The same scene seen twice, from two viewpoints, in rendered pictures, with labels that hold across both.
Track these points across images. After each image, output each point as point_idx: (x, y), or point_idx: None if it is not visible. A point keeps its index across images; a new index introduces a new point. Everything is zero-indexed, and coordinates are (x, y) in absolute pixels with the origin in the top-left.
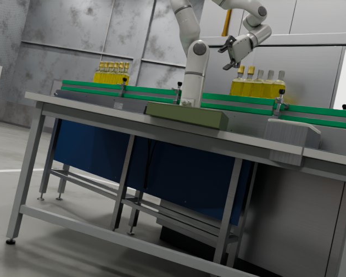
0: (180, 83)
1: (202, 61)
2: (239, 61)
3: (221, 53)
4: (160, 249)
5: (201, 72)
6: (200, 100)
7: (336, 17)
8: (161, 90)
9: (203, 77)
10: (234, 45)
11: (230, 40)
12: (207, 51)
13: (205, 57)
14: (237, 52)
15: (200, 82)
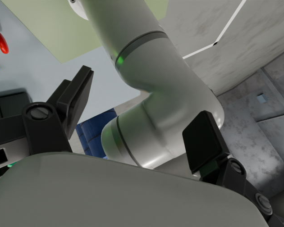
0: (4, 171)
1: (188, 66)
2: (15, 185)
3: (200, 112)
4: None
5: (167, 39)
6: None
7: None
8: (14, 162)
9: (153, 28)
10: (259, 219)
11: (265, 211)
12: (209, 93)
13: (197, 77)
14: (180, 215)
15: (150, 15)
